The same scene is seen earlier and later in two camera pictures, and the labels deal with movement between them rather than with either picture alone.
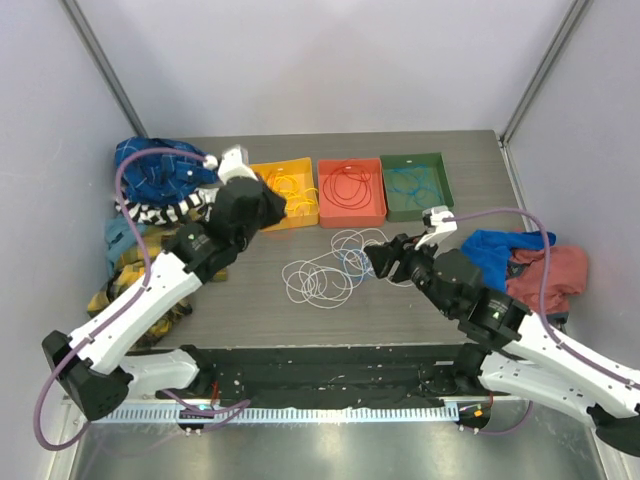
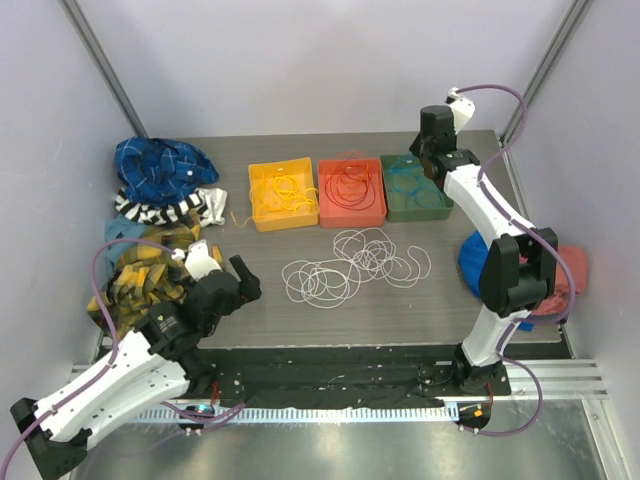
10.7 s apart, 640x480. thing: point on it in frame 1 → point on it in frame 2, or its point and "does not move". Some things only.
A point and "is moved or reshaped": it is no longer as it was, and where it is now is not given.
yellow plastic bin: [296, 181] does not move
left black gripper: [276, 205] → [249, 290]
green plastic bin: [414, 183] does not move
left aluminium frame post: [73, 9] does not move
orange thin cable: [281, 235] is moved or reshaped
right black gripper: [383, 257] → [414, 147]
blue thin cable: [413, 180] does not move
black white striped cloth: [199, 203] does not move
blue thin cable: [343, 253] is moved or reshaped
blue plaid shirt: [157, 178] does not move
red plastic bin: [351, 192] does not move
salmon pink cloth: [568, 277] does not move
